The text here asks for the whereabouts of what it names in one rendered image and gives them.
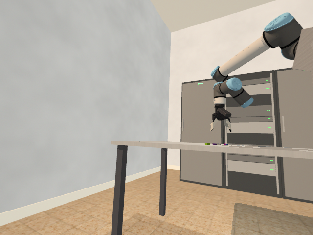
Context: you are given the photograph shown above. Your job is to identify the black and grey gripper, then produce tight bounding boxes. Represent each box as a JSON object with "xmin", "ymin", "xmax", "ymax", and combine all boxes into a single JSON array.
[{"xmin": 210, "ymin": 104, "xmax": 232, "ymax": 132}]

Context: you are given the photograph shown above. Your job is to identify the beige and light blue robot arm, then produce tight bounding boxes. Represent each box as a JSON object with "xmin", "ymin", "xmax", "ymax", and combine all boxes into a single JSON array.
[{"xmin": 211, "ymin": 12, "xmax": 303, "ymax": 108}]

